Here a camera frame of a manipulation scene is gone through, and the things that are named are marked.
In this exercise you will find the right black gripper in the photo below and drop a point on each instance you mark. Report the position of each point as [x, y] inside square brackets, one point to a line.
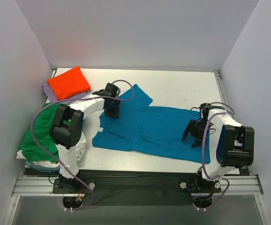
[194, 130]

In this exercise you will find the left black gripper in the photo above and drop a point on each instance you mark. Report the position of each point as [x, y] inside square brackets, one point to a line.
[112, 112]

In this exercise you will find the teal blue t shirt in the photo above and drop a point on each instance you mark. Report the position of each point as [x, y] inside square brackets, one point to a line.
[152, 130]

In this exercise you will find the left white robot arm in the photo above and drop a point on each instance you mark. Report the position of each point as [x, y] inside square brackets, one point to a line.
[67, 127]

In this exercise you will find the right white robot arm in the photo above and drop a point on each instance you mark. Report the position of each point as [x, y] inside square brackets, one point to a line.
[235, 145]

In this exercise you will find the folded orange t shirt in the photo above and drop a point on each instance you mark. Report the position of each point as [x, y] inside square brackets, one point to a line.
[69, 84]

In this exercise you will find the folded lavender t shirt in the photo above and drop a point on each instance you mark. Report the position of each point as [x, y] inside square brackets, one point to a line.
[52, 97]

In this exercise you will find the green t shirt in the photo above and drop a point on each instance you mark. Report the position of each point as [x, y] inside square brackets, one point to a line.
[42, 126]

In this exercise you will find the light blue t shirt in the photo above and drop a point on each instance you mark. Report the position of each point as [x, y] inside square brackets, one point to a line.
[42, 168]

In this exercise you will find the white t shirt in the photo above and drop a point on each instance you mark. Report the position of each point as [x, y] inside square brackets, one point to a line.
[30, 152]

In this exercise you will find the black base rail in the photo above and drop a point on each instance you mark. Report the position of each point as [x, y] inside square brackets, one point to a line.
[114, 188]

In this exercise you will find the aluminium front frame rail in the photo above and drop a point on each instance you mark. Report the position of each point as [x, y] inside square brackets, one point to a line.
[44, 186]

